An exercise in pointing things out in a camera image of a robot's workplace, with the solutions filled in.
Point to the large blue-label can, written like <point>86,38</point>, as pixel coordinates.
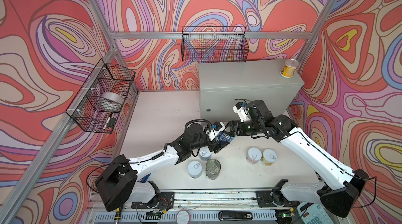
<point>224,138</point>

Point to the teal calculator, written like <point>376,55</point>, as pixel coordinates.
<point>311,213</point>

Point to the chopped tomato can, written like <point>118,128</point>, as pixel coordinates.
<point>213,168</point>

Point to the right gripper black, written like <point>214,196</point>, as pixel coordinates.
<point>238,127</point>

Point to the green circuit board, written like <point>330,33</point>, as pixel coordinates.
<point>153,215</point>

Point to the black barcode device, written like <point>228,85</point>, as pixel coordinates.
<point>235,215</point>

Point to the grey metal cabinet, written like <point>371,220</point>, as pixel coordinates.
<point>222,85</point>

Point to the teal can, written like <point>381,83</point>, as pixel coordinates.
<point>195,169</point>
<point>205,154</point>

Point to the yellow-label can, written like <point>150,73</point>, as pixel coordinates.
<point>269,157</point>

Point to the black wire basket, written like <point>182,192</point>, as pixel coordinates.
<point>84,109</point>
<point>214,44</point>

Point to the small orange-label can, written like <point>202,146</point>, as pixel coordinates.
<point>289,68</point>

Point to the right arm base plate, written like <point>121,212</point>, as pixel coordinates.
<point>270,197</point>

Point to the teal can rear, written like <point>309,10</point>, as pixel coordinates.
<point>205,154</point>

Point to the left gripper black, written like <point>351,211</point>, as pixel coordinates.
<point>216,149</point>

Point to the left black wire basket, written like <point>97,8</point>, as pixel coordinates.
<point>84,109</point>

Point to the yellow black screwdriver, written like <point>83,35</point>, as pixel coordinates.
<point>118,214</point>

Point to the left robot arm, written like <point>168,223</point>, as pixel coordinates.
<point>116,183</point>

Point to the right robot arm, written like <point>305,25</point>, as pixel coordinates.
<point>339,187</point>

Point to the pink-label can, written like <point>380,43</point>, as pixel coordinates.
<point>253,155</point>

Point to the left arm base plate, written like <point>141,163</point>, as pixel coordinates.
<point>149,196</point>

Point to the back black wire basket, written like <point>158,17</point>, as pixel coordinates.
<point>214,44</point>

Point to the teal can front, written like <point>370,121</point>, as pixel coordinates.
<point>195,169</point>

